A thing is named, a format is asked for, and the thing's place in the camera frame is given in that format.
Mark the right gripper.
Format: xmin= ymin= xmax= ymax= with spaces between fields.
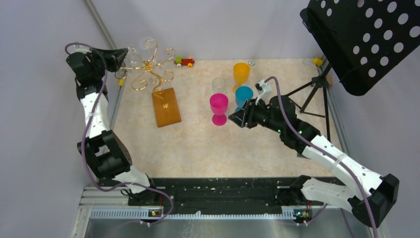
xmin=229 ymin=97 xmax=284 ymax=133

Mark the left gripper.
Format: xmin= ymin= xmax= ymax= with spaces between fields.
xmin=89 ymin=47 xmax=128 ymax=78

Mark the clear wine glass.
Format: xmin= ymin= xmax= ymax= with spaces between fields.
xmin=138 ymin=37 xmax=157 ymax=61
xmin=212 ymin=78 xmax=226 ymax=94
xmin=127 ymin=45 xmax=143 ymax=68

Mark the pink plastic wine glass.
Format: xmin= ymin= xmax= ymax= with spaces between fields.
xmin=210 ymin=93 xmax=229 ymax=126

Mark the blue plastic wine glass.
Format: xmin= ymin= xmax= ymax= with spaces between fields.
xmin=235 ymin=86 xmax=254 ymax=112

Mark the yellow plastic wine glass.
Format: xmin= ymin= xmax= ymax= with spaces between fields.
xmin=232 ymin=62 xmax=250 ymax=93

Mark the clear wine glass back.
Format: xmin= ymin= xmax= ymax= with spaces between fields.
xmin=138 ymin=37 xmax=157 ymax=61

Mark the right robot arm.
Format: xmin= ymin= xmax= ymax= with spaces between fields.
xmin=228 ymin=96 xmax=400 ymax=228

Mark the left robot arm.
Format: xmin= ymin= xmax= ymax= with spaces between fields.
xmin=66 ymin=44 xmax=159 ymax=205

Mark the wooden rack base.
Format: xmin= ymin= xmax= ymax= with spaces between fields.
xmin=152 ymin=88 xmax=182 ymax=127

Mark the colourful toy train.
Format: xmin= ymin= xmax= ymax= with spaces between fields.
xmin=174 ymin=57 xmax=195 ymax=68

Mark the yellow clamp knob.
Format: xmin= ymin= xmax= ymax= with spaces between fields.
xmin=312 ymin=58 xmax=323 ymax=66

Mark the black perforated music stand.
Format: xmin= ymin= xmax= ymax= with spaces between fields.
xmin=282 ymin=0 xmax=420 ymax=142

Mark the gold wire wine glass rack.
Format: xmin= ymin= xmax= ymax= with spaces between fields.
xmin=115 ymin=39 xmax=177 ymax=93

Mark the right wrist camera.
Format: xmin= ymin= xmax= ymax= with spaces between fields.
xmin=255 ymin=80 xmax=272 ymax=105

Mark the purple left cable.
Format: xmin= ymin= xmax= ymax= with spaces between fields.
xmin=64 ymin=43 xmax=174 ymax=227

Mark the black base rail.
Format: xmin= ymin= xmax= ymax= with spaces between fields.
xmin=121 ymin=177 xmax=323 ymax=218

